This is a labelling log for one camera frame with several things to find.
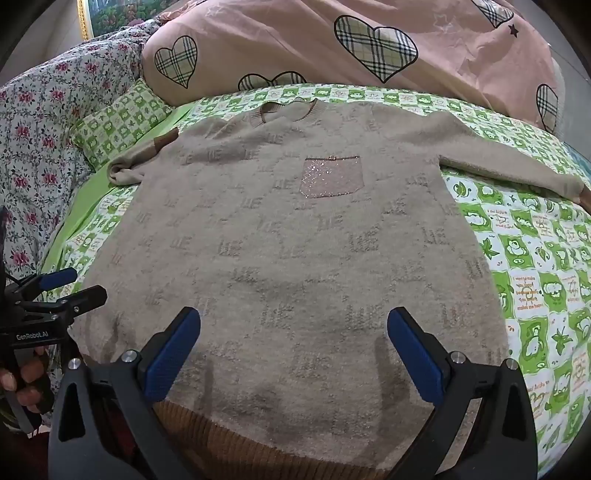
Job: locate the person's left hand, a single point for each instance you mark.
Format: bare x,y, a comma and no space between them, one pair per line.
28,376

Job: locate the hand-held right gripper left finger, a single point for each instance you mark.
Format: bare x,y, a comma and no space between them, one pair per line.
170,357

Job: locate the beige knit sweater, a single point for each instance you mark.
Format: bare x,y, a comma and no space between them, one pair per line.
286,240

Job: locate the pink duvet with plaid hearts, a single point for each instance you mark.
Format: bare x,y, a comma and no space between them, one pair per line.
295,44

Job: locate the green checkered bed sheet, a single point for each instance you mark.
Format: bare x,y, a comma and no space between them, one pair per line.
531,258

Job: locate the green checkered pillow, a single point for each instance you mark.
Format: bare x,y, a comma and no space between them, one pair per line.
122,122

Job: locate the gold framed landscape painting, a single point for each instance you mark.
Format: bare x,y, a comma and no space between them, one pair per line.
120,14

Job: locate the floral quilt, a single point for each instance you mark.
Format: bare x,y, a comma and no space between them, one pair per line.
37,152

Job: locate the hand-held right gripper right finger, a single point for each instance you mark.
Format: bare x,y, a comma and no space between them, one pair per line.
416,360

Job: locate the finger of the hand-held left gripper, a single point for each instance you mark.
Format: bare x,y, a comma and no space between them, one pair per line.
59,278
85,296

